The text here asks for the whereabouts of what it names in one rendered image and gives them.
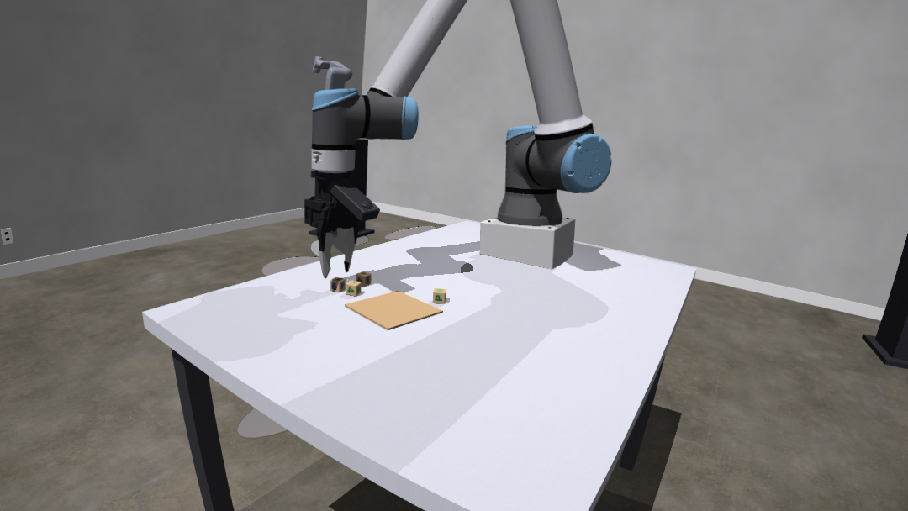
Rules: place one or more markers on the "tan flat mat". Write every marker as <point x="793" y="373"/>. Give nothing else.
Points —
<point x="392" y="310"/>

